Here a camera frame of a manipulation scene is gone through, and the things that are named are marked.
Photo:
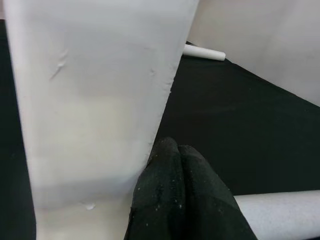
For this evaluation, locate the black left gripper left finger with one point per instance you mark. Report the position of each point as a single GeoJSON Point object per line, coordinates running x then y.
{"type": "Point", "coordinates": [160, 195]}

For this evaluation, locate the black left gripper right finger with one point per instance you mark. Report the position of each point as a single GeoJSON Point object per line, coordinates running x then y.
{"type": "Point", "coordinates": [210, 210]}

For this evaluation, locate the white plastic table leg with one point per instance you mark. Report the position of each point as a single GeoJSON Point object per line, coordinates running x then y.
{"type": "Point", "coordinates": [100, 100]}
{"type": "Point", "coordinates": [205, 52]}
{"type": "Point", "coordinates": [280, 212]}

